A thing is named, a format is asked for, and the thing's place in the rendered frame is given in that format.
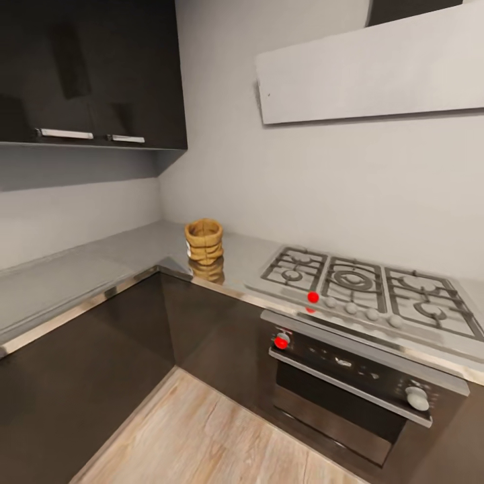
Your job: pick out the range hood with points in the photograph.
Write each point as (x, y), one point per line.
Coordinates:
(416, 56)

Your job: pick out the drop in sink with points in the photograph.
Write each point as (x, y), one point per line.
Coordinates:
(28, 293)

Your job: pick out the oven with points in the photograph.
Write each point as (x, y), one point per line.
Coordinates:
(378, 411)

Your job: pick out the burner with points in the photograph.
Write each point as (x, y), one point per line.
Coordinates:
(426, 307)

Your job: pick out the popcorn bag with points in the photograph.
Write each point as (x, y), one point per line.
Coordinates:
(204, 240)

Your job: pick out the cabinet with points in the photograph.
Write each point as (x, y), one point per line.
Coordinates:
(100, 74)

